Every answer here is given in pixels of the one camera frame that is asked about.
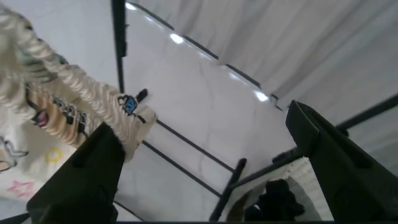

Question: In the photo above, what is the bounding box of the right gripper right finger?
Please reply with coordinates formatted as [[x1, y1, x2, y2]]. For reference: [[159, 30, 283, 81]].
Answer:
[[285, 100, 398, 222]]

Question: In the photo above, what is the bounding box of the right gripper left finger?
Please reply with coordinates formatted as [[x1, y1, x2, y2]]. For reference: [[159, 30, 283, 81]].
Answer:
[[26, 122, 126, 223]]

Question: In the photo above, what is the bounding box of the black garment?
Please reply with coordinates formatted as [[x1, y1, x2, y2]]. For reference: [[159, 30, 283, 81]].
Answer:
[[244, 179, 305, 222]]

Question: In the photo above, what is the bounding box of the cream printed garment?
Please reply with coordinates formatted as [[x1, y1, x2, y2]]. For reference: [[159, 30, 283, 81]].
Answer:
[[0, 6, 158, 203]]

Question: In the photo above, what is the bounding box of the white laundry basket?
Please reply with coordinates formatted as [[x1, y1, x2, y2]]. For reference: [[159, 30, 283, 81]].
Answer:
[[226, 157, 335, 222]]

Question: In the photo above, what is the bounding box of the black clothes rack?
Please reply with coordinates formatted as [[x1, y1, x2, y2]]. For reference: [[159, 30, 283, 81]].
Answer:
[[0, 0, 398, 222]]

